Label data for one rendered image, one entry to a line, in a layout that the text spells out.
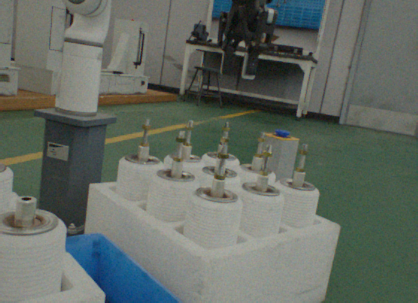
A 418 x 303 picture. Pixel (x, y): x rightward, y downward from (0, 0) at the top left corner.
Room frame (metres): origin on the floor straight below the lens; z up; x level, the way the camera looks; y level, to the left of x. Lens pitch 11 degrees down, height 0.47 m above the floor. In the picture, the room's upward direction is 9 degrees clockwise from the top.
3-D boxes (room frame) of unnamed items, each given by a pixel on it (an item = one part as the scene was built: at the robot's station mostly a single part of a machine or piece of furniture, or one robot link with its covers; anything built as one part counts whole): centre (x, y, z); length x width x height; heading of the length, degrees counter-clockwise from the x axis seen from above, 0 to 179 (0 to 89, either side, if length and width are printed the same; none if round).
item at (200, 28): (5.43, 0.37, 0.87); 0.41 x 0.17 x 0.25; 163
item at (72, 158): (1.05, 0.35, 0.15); 0.15 x 0.15 x 0.30; 73
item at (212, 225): (0.70, -0.02, 0.16); 0.10 x 0.10 x 0.18
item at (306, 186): (0.86, -0.19, 0.25); 0.08 x 0.08 x 0.01
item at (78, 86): (1.05, 0.35, 0.39); 0.09 x 0.09 x 0.17; 73
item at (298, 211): (0.86, -0.19, 0.16); 0.10 x 0.10 x 0.18
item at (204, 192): (0.70, -0.02, 0.25); 0.08 x 0.08 x 0.01
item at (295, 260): (0.86, -0.03, 0.09); 0.39 x 0.39 x 0.18; 44
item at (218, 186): (0.70, -0.02, 0.26); 0.02 x 0.02 x 0.03
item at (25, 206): (0.47, 0.21, 0.26); 0.02 x 0.02 x 0.03
